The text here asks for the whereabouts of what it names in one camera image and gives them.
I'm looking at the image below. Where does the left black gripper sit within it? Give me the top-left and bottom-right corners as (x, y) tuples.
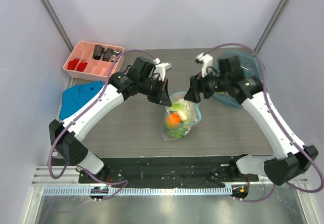
(138, 76), (172, 107)

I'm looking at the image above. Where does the white cauliflower toy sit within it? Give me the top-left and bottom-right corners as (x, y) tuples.
(170, 99), (196, 123)

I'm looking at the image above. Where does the orange green mango toy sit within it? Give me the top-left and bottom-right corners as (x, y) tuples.
(165, 113), (182, 128)

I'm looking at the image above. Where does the clear zip top bag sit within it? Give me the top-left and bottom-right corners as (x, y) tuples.
(161, 91), (201, 141)

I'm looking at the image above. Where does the green lettuce toy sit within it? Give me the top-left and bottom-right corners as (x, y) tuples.
(164, 127), (191, 139)

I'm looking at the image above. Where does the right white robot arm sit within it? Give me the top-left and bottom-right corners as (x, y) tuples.
(184, 54), (318, 186)

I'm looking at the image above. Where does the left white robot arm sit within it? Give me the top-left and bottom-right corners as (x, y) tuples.
(49, 57), (172, 183)

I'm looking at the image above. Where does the teal plastic basin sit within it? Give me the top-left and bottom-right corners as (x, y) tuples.
(212, 50), (262, 107)

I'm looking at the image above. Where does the dark patterned roll three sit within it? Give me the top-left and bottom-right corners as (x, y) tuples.
(110, 50), (121, 62)

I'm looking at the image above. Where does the dark patterned roll two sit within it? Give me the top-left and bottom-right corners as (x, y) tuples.
(102, 48), (113, 62)

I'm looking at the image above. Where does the dark patterned roll one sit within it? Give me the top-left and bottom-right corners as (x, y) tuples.
(92, 44), (105, 60)

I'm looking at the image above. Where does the pink compartment tray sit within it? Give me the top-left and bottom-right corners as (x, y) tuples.
(63, 41), (125, 82)

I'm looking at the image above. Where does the red item right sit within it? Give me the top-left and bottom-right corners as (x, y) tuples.
(75, 61), (88, 72)

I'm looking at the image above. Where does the red item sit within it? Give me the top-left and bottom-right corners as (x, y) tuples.
(66, 59), (79, 70)
(75, 61), (88, 72)

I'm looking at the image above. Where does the blue folded cloth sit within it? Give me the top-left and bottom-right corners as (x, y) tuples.
(59, 81), (104, 120)

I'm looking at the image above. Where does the red item left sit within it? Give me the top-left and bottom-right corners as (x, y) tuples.
(66, 59), (79, 70)

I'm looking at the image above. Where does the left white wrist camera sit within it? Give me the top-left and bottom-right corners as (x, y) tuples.
(152, 58), (172, 81)

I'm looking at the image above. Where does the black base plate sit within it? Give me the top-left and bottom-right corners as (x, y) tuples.
(78, 155), (259, 187)

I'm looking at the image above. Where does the white slotted cable duct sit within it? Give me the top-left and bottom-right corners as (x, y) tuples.
(43, 186), (232, 196)

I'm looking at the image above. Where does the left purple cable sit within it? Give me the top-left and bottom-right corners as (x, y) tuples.
(48, 49), (159, 200)

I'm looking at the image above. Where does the purple cable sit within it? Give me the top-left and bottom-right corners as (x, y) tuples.
(202, 43), (323, 204)
(48, 49), (159, 200)

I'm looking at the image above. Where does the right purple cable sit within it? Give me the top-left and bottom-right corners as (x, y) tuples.
(202, 43), (323, 204)

